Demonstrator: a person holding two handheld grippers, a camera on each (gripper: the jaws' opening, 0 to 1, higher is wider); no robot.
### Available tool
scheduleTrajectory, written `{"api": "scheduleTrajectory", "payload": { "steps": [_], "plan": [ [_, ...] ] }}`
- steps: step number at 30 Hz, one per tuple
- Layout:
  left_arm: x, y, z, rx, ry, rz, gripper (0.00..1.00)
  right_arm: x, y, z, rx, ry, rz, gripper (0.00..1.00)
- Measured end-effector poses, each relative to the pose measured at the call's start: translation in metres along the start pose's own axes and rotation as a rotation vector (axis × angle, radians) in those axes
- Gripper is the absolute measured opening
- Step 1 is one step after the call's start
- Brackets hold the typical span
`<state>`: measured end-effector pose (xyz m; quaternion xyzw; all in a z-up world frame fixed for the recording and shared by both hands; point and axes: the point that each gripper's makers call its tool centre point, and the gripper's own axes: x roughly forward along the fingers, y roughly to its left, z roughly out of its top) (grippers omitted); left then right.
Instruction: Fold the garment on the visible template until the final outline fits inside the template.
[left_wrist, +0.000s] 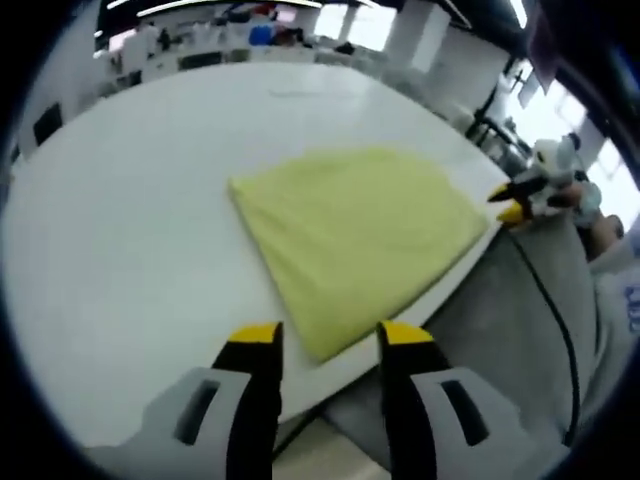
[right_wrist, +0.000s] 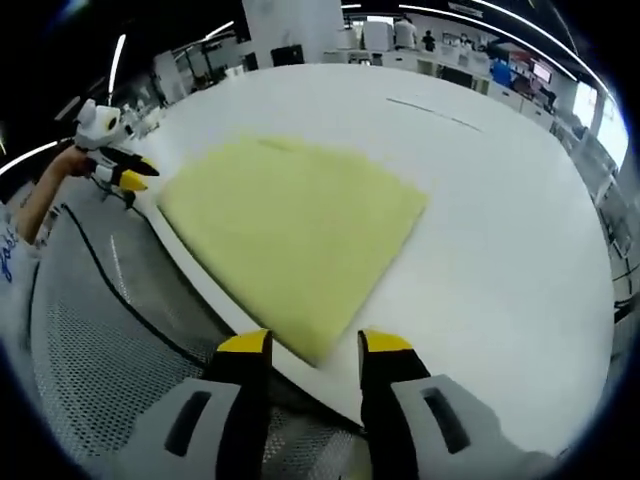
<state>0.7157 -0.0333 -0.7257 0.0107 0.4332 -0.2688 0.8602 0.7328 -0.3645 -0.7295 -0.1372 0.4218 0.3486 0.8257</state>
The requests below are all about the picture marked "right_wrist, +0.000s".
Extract yellow garment grey blue sleeves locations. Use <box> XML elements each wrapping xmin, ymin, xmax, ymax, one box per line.
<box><xmin>156</xmin><ymin>132</ymin><xmax>431</xmax><ymax>369</ymax></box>

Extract black cabinet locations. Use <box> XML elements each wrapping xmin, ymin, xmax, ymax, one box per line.
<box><xmin>270</xmin><ymin>43</ymin><xmax>305</xmax><ymax>67</ymax></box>

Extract straight ceiling light strip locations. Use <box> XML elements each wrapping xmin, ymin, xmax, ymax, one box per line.
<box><xmin>107</xmin><ymin>33</ymin><xmax>127</xmax><ymax>96</ymax></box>

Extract person's left hand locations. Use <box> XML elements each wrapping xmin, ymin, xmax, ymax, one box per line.
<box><xmin>52</xmin><ymin>147</ymin><xmax>96</xmax><ymax>179</ymax></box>

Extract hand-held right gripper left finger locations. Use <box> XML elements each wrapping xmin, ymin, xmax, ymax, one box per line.
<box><xmin>119</xmin><ymin>328</ymin><xmax>275</xmax><ymax>480</ymax></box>

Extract person's white printed shirt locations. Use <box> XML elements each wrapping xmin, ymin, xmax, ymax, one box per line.
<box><xmin>0</xmin><ymin>199</ymin><xmax>44</xmax><ymax>301</ymax></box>

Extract blue container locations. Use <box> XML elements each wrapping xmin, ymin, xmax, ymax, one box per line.
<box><xmin>491</xmin><ymin>57</ymin><xmax>514</xmax><ymax>87</ymax></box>

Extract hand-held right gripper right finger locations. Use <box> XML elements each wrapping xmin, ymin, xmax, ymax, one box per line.
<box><xmin>356</xmin><ymin>328</ymin><xmax>556</xmax><ymax>480</ymax></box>

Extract white square pillar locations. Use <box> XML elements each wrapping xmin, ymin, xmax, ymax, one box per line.
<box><xmin>242</xmin><ymin>0</ymin><xmax>345</xmax><ymax>67</ymax></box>

